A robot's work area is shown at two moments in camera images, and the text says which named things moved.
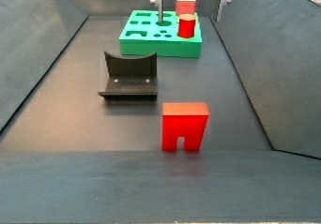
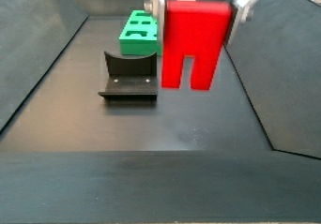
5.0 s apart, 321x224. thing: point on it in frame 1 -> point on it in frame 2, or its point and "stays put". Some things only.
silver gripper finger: (224, 0) -> (244, 3)
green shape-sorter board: (145, 36) stays put
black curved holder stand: (131, 78) stays put
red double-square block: (183, 121) -> (196, 28)
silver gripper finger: (156, 0) -> (156, 5)
